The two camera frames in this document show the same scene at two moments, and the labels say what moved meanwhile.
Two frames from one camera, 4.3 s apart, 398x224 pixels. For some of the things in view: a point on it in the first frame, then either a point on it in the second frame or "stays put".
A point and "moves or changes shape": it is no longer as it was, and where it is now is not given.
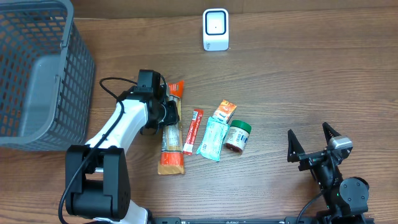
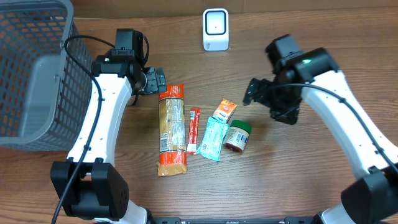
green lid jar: x=237 y=135 stays put
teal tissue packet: x=211 y=145 stays put
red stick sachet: x=188 y=145 moves or changes shape
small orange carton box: x=224 y=111 stays put
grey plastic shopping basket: x=47 y=78 stays put
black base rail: x=286 y=220 stays put
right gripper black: x=295 y=149 -> x=291 y=107
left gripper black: x=171 y=112 -> x=154 y=81
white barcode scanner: x=216 y=29 stays put
